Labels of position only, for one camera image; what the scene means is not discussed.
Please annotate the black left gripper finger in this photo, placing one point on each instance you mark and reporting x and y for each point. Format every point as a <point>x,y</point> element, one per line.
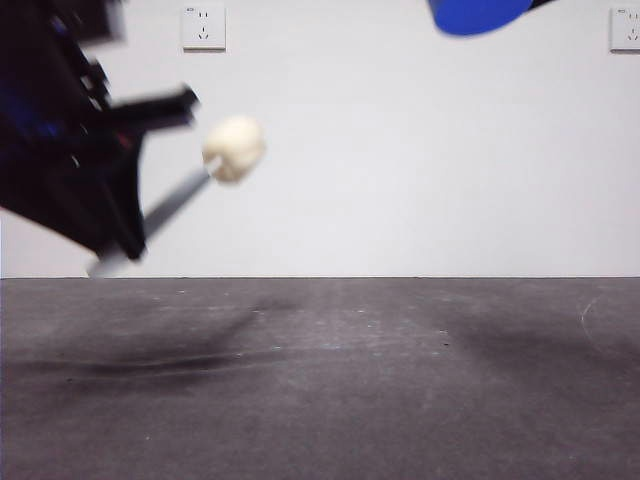
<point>100,200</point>

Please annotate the blue ribbed plastic cup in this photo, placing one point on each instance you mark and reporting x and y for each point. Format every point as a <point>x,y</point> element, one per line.
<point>470,17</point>

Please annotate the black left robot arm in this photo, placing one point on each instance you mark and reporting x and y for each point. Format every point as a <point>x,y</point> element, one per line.
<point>30,75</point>

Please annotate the white wall socket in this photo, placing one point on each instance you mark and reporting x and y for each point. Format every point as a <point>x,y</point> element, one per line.
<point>203,27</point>
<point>625,30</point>

